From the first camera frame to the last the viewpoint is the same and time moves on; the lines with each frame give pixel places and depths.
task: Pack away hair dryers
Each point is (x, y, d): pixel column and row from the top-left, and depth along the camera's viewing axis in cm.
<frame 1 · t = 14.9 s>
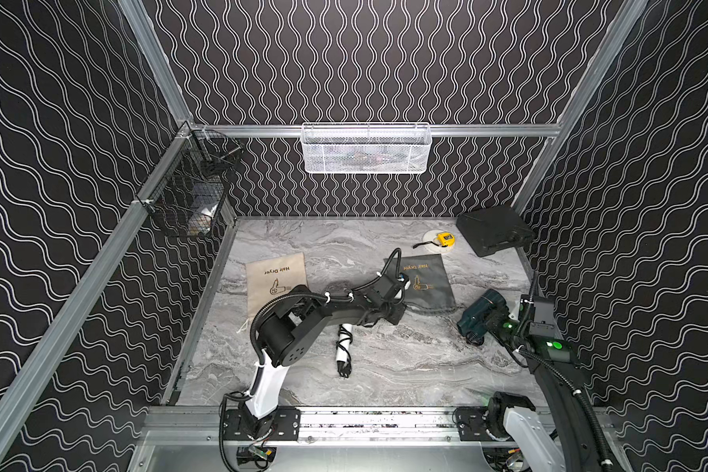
left hand: (401, 304, 94), fingers closed
right hand: (487, 315, 81), fingers open
dark green hair dryer: (473, 324, 83), point 11 cm above the table
dark grey hair dryer bag: (430, 286, 103), on the table
yellow tape measure: (445, 239, 112), point 4 cm above the table
white round coaster: (432, 236, 116), on the table
black hard case: (493, 230, 120), on the table

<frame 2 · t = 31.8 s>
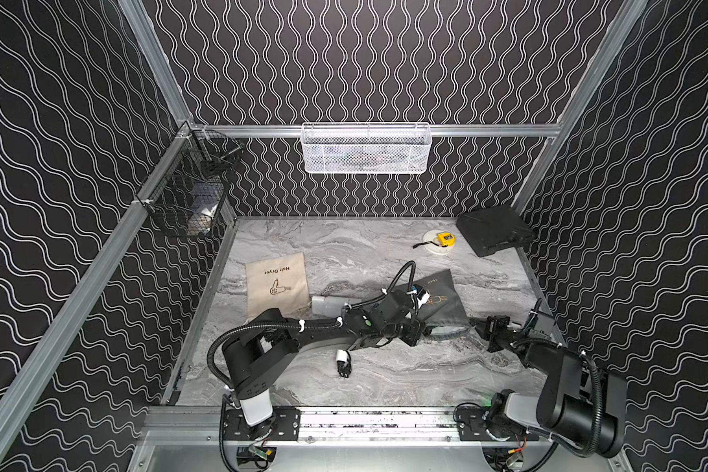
left hand: (428, 324, 80), fingers closed
right hand: (472, 317, 89), fingers closed
dark grey hair dryer bag: (443, 316, 87), point 8 cm above the table
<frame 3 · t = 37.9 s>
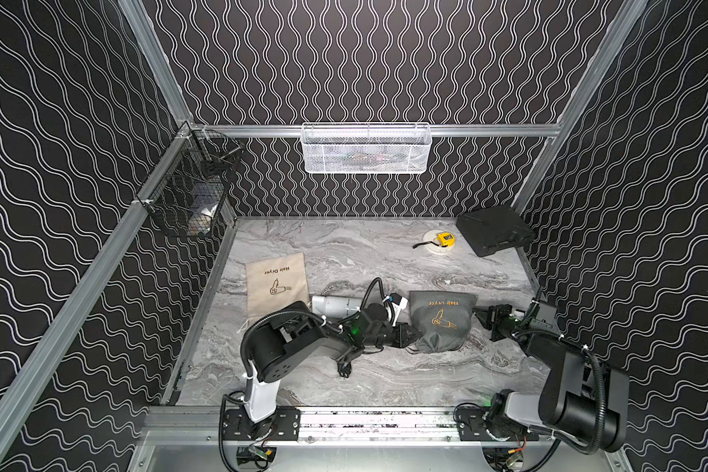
left hand: (424, 333, 82), fingers closed
right hand: (475, 306, 89), fingers closed
dark grey hair dryer bag: (442, 319, 88), point 7 cm above the table
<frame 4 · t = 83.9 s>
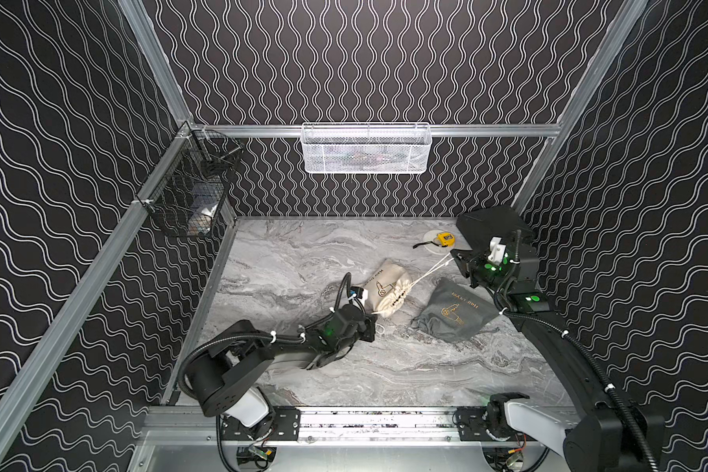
left hand: (379, 314, 85), fingers closed
right hand: (451, 247, 78), fingers closed
dark grey hair dryer bag: (454, 312, 90), point 7 cm above the table
